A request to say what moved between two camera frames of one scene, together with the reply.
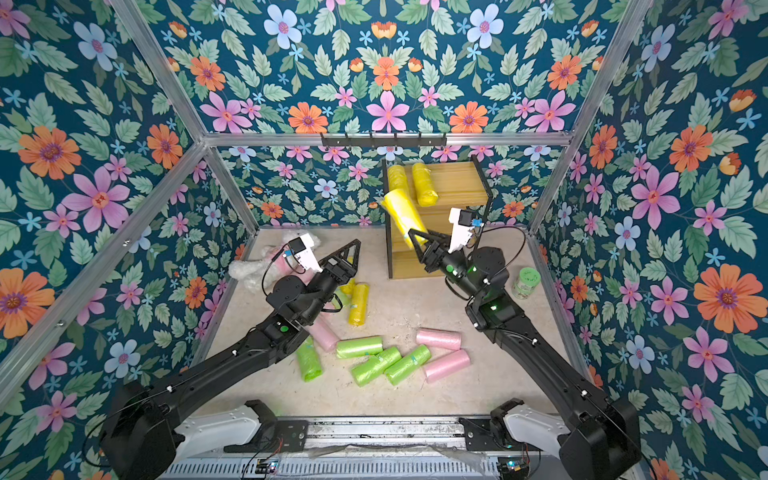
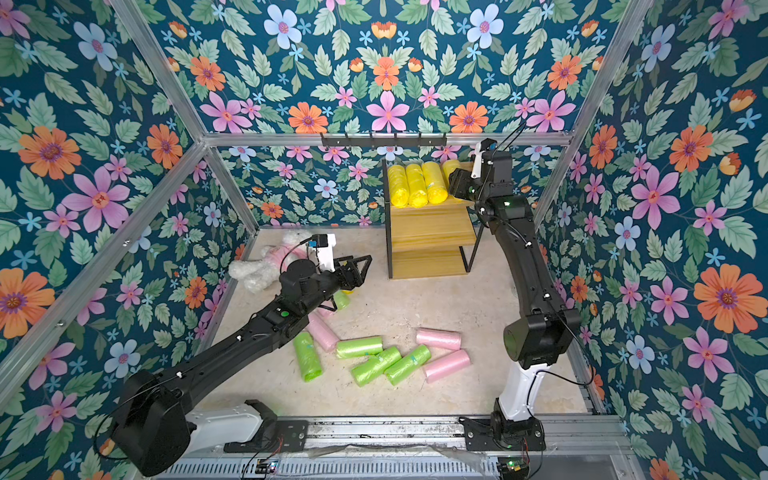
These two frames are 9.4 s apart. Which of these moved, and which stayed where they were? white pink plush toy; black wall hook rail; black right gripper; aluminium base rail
Moved: black right gripper
Stayed: aluminium base rail; white pink plush toy; black wall hook rail
